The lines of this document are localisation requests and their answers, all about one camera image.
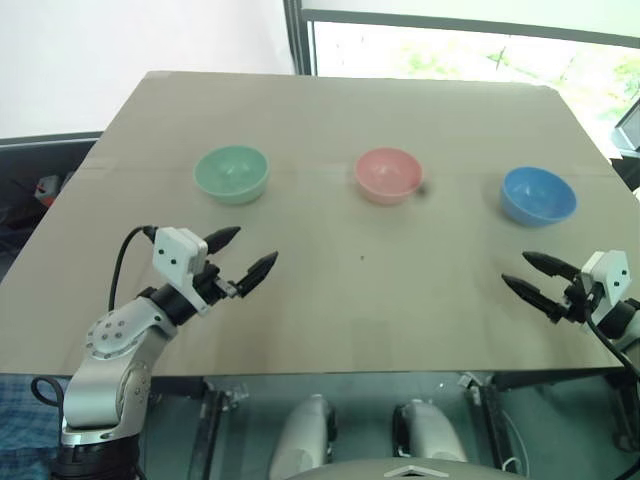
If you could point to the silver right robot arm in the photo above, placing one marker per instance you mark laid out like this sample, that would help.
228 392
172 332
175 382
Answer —
620 322

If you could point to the blue checkered cloth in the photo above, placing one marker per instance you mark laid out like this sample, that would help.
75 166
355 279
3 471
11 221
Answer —
27 430

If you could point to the silver right robot leg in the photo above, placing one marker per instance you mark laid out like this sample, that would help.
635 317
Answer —
430 430

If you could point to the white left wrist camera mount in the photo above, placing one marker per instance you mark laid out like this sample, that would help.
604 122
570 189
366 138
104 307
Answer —
176 260

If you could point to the dark window frame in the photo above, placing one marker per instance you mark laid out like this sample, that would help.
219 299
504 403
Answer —
450 25

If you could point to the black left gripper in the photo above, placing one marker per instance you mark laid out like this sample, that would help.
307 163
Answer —
214 285

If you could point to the grey robot torso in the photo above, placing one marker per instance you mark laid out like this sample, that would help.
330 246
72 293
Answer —
405 470

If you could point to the pink-red bowl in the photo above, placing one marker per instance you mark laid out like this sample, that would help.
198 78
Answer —
388 175

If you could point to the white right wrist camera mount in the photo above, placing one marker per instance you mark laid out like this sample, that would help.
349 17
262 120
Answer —
607 280

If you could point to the silver left robot leg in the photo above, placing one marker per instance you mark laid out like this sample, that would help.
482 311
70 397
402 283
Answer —
302 435

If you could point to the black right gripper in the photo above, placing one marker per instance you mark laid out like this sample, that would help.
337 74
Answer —
577 300

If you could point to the silver robot leg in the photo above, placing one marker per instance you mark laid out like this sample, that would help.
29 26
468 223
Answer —
302 435
430 430

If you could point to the blue bowl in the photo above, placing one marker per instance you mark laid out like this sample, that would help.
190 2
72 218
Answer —
537 196

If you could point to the green bowl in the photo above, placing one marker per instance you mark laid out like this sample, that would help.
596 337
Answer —
231 174

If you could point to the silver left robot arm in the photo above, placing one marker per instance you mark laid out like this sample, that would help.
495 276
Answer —
118 350

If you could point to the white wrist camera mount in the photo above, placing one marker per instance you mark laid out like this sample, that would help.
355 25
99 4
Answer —
607 280
176 260

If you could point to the red and white object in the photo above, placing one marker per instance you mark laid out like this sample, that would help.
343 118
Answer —
48 189

